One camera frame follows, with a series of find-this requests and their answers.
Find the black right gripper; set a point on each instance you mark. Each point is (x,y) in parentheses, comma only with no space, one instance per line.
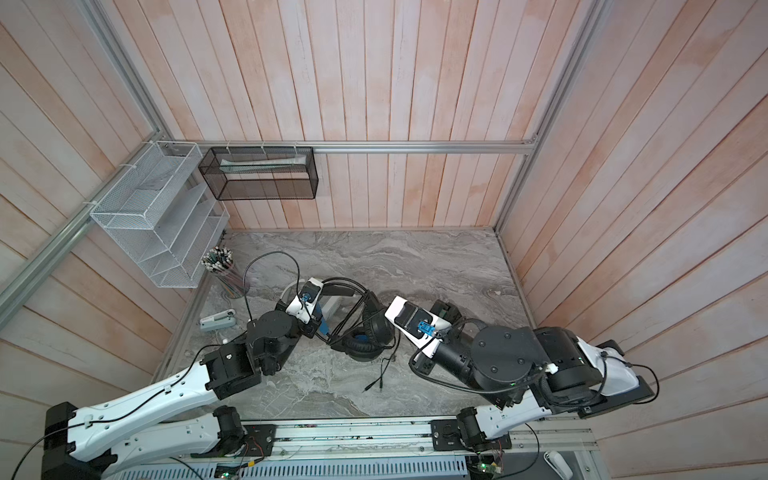
(460,316)

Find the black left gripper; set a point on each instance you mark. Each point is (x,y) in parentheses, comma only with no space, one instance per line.
(314,324)

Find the black blue headphones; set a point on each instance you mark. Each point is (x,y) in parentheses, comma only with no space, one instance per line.
(364,333)

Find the white headphones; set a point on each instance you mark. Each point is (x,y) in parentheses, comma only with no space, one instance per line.
(331,297)

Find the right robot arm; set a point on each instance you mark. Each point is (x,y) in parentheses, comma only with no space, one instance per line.
(524,374)

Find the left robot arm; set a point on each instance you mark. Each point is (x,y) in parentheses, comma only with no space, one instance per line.
(90,442)

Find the light blue stapler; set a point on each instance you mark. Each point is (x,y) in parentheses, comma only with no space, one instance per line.
(220,320)

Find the clear pencil jar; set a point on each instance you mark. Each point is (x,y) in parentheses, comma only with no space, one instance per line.
(219,261)

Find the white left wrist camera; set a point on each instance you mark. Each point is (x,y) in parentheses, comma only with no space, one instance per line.
(304,306)

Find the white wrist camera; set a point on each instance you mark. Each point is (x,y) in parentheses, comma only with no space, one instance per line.
(421,327)
(304,306)

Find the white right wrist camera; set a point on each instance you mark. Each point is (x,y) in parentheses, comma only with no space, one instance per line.
(421,327)

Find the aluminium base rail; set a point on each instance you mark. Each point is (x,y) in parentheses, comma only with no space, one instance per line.
(554,447)

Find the black mesh wall basket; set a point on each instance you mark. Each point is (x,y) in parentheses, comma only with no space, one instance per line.
(235,173)

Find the white mesh wall shelf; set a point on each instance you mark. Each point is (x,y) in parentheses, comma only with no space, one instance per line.
(160,217)

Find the aluminium wall rail back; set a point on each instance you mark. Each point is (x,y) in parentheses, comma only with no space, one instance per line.
(376,147)

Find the aluminium wall rail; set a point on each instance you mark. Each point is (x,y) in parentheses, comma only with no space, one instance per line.
(376,147)
(589,28)
(35,271)

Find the aluminium wall rail left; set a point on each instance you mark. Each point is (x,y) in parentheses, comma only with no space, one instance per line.
(35,271)

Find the aluminium wall rail right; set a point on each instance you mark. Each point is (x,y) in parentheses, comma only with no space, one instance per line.
(589,28)

